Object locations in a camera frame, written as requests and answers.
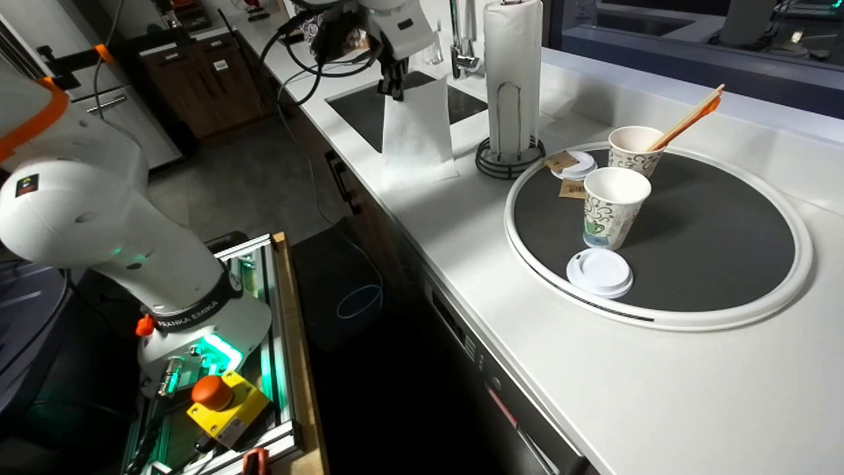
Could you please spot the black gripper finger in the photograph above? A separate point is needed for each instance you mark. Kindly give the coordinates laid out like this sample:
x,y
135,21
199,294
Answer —
x,y
398,91
386,87

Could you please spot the black wire towel holder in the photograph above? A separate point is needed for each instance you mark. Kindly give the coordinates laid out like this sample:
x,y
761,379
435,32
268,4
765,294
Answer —
x,y
512,140

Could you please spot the stainless steel sink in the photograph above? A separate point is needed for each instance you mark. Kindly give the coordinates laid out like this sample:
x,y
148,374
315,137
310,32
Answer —
x,y
365,108

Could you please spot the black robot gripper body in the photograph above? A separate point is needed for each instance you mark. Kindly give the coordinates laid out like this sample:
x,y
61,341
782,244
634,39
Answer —
x,y
405,31

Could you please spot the yellow emergency stop box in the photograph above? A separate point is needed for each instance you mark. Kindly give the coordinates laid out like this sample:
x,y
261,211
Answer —
x,y
226,407

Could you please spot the wooden cabinet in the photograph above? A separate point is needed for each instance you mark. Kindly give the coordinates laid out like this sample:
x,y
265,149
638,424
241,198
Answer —
x,y
203,81

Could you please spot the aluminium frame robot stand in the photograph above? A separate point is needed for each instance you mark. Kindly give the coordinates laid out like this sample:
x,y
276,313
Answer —
x,y
265,371

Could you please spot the chrome kitchen faucet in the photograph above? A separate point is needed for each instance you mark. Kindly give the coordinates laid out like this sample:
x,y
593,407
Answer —
x,y
466,61

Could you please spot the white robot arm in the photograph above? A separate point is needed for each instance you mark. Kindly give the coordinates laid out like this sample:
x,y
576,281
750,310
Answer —
x,y
78,198

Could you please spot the printed paper coffee cup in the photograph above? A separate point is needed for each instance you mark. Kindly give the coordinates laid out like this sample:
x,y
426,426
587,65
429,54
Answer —
x,y
612,202

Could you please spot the brown sugar packets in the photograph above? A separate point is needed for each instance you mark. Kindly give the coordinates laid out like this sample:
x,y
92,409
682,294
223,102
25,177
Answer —
x,y
570,167

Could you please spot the white paper towel roll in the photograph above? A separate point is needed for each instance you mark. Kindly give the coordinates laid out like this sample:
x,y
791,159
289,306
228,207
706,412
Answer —
x,y
512,46

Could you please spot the round black white tray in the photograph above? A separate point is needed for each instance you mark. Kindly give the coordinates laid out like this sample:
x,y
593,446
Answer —
x,y
711,248

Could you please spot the paper cup with sticks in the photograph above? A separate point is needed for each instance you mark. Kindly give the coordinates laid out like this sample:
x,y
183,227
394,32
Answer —
x,y
634,149

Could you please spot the torn paper towel sheet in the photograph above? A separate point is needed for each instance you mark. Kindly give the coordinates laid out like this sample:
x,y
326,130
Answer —
x,y
415,130

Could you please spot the white plastic cup lid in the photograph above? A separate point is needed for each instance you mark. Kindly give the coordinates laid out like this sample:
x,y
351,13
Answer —
x,y
600,272

